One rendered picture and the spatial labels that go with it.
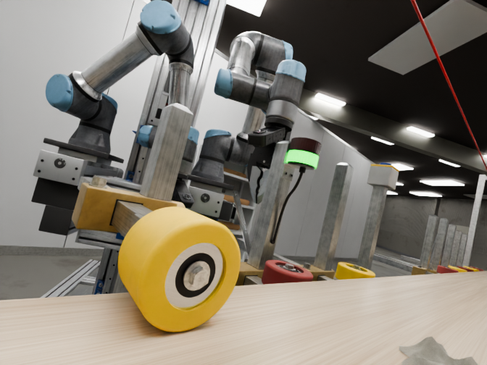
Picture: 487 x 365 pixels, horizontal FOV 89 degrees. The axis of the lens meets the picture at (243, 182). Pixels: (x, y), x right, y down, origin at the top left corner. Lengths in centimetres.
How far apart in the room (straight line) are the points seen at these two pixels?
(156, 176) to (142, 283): 21
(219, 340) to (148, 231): 9
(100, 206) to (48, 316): 16
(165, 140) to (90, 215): 13
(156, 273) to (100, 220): 19
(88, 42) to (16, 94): 81
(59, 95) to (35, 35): 206
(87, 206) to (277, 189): 33
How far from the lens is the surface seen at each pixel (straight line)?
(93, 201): 34
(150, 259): 17
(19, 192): 300
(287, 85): 65
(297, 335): 25
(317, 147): 50
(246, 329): 23
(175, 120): 38
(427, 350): 30
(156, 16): 100
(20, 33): 310
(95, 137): 115
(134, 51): 102
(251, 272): 50
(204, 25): 150
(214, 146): 110
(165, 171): 37
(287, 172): 52
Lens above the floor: 100
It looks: 3 degrees up
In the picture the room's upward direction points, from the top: 14 degrees clockwise
